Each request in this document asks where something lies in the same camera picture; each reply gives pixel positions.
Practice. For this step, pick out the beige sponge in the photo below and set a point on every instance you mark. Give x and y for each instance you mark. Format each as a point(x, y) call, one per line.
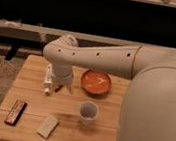
point(47, 126)

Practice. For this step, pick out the orange ceramic bowl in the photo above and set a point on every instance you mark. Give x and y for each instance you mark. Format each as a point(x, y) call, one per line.
point(95, 82)

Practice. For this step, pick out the dark chocolate bar packet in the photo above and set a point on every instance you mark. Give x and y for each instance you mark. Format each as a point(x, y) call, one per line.
point(14, 115)

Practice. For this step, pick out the clear plastic cup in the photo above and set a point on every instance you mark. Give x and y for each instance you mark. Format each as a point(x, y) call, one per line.
point(88, 112)

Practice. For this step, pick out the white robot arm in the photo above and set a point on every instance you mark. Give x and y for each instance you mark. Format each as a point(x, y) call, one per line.
point(148, 110)

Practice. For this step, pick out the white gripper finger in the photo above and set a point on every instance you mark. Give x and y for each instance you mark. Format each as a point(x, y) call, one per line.
point(70, 89)

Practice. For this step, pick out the red snack bar wrapper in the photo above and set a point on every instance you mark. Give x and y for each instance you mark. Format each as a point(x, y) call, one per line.
point(58, 88)

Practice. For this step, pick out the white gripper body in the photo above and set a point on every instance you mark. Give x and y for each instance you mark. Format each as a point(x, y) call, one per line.
point(62, 75)

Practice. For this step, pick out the wooden table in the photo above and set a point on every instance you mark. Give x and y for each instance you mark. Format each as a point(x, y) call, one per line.
point(28, 87)

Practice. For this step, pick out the white tube bottle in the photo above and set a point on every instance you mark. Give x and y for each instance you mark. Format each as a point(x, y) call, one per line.
point(48, 81)

